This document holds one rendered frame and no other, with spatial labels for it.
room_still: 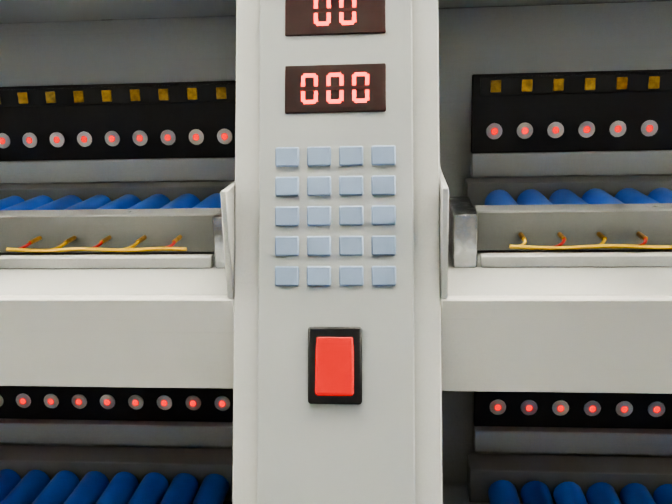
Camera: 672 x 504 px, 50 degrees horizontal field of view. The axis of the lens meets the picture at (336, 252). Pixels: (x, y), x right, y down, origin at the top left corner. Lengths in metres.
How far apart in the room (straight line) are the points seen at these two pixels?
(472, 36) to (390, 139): 0.24
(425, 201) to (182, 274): 0.13
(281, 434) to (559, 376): 0.13
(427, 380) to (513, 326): 0.05
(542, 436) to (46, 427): 0.34
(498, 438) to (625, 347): 0.18
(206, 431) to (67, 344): 0.18
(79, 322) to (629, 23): 0.43
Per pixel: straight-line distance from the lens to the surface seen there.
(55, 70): 0.61
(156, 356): 0.35
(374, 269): 0.32
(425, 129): 0.33
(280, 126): 0.33
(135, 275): 0.39
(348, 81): 0.33
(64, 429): 0.56
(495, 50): 0.56
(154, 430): 0.53
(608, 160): 0.52
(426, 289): 0.33
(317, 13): 0.35
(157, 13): 0.58
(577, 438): 0.52
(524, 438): 0.51
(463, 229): 0.37
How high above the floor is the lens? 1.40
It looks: 3 degrees up
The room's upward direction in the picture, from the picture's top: straight up
